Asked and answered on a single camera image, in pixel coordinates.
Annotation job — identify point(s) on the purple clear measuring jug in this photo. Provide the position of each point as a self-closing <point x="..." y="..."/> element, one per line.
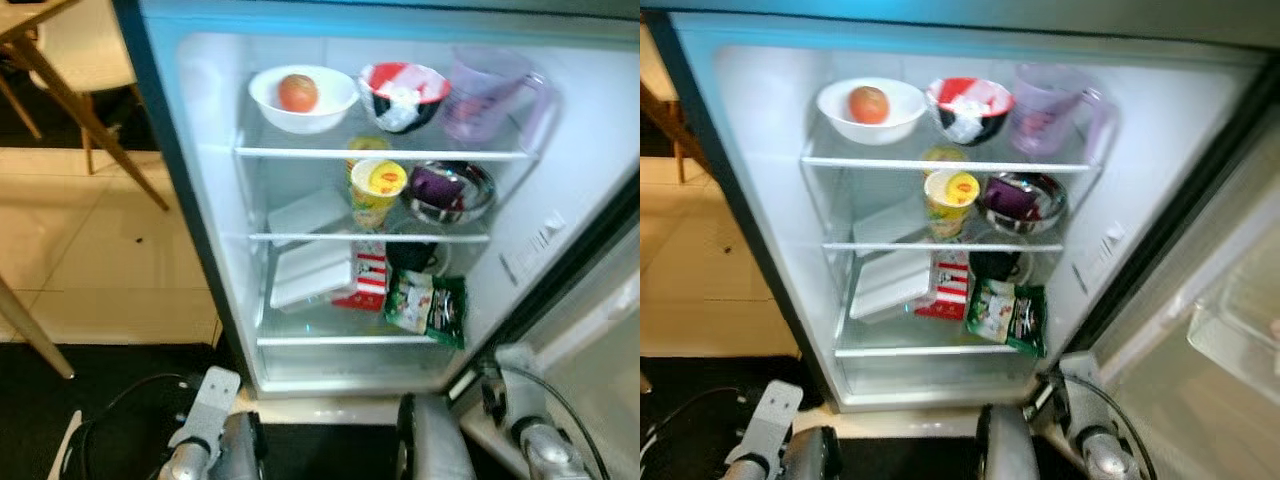
<point x="480" y="95"/>
<point x="1045" y="110"/>

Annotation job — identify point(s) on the grey robot leg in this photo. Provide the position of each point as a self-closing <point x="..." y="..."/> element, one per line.
<point x="435" y="445"/>
<point x="1008" y="450"/>
<point x="240" y="450"/>
<point x="810" y="458"/>

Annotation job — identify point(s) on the green snack packet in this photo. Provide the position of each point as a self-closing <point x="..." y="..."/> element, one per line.
<point x="1010" y="320"/>
<point x="430" y="310"/>

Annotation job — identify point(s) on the purple packet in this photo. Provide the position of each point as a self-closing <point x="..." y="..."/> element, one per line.
<point x="1010" y="198"/>
<point x="435" y="187"/>

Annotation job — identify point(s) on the large black carpet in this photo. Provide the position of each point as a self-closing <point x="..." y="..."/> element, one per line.
<point x="30" y="430"/>
<point x="670" y="440"/>

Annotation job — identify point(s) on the glass fridge shelf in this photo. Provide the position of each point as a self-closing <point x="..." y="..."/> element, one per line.
<point x="320" y="340"/>
<point x="900" y="350"/>
<point x="860" y="163"/>
<point x="870" y="246"/>
<point x="300" y="153"/>
<point x="300" y="238"/>

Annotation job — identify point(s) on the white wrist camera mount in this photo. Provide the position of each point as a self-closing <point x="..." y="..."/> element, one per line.
<point x="520" y="385"/>
<point x="1085" y="390"/>
<point x="780" y="418"/>
<point x="215" y="405"/>

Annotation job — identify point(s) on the red round fruit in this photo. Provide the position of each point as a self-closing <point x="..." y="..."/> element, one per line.
<point x="298" y="93"/>
<point x="869" y="105"/>

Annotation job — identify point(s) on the grey robot right leg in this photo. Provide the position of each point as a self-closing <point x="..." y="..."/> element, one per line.
<point x="1008" y="450"/>
<point x="435" y="445"/>

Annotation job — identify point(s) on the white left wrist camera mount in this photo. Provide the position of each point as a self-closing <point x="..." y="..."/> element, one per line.
<point x="780" y="418"/>
<point x="215" y="405"/>

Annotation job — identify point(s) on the light wooden furniture leg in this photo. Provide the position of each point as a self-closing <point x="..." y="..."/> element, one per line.
<point x="35" y="328"/>

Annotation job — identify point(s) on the grey robot left leg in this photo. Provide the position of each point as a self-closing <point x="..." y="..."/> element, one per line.
<point x="810" y="458"/>
<point x="240" y="450"/>

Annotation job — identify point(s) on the red black patterned bowl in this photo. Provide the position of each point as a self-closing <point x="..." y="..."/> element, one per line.
<point x="950" y="92"/>
<point x="385" y="80"/>

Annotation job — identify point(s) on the dark fridge white inside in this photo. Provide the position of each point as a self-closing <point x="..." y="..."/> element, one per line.
<point x="210" y="180"/>
<point x="770" y="180"/>

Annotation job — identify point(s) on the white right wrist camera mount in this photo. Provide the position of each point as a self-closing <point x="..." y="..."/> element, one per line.
<point x="520" y="385"/>
<point x="1085" y="390"/>

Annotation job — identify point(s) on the red white carton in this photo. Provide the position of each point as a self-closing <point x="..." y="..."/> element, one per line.
<point x="952" y="295"/>
<point x="372" y="285"/>

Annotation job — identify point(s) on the white foam food container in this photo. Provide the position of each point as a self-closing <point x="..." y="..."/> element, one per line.
<point x="310" y="275"/>
<point x="890" y="285"/>

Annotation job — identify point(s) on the light wooden table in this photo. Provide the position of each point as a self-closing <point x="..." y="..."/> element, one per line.
<point x="668" y="120"/>
<point x="25" y="22"/>

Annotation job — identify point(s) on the white bowl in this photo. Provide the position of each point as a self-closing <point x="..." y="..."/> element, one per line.
<point x="270" y="110"/>
<point x="838" y="120"/>

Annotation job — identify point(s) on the black cup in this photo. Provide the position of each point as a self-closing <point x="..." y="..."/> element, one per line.
<point x="410" y="255"/>
<point x="992" y="265"/>

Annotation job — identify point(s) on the steel bowl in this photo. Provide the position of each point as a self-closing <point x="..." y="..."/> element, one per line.
<point x="1052" y="205"/>
<point x="478" y="195"/>

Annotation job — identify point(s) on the white chair wooden legs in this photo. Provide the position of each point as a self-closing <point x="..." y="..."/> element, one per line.
<point x="650" y="60"/>
<point x="90" y="50"/>

